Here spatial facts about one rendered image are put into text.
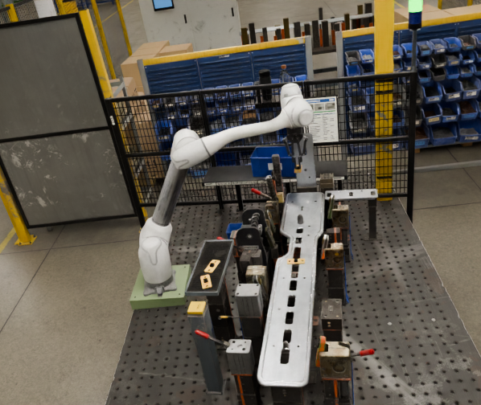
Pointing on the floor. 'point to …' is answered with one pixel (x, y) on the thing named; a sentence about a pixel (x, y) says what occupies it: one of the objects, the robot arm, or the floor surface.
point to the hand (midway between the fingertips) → (297, 161)
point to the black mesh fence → (277, 134)
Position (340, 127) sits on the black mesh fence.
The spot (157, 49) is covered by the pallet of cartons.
